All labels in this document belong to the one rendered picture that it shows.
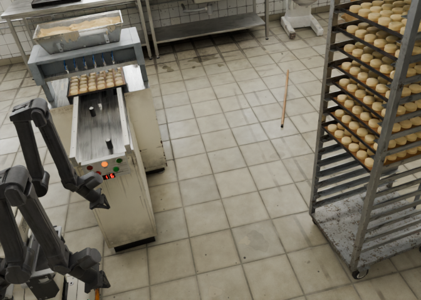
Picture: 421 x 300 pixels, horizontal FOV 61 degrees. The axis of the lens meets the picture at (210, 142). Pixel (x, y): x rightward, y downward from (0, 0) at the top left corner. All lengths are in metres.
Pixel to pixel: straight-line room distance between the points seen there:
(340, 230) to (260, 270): 0.56
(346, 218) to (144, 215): 1.32
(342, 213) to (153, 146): 1.48
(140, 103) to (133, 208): 0.80
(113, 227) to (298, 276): 1.20
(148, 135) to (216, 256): 1.05
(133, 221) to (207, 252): 0.54
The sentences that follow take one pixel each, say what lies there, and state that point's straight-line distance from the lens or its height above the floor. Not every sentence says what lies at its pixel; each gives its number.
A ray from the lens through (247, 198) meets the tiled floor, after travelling 2.83.
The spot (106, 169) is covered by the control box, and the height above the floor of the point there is 0.77.
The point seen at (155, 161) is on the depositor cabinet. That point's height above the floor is 0.17.
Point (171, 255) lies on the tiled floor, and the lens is 2.56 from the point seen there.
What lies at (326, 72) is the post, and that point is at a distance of 1.91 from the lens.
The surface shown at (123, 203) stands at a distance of 2.32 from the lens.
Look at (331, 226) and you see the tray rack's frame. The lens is 2.50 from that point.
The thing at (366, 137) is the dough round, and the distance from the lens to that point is 1.85.
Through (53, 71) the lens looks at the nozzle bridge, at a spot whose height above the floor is 1.07.
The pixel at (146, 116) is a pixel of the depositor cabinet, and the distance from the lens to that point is 2.76.
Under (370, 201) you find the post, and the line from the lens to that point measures 1.91.
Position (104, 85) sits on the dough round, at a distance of 2.64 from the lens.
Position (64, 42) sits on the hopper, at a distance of 2.57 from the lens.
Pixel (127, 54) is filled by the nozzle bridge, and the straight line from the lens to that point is 2.63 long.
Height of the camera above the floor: 2.05
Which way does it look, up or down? 37 degrees down
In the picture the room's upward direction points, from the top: 7 degrees counter-clockwise
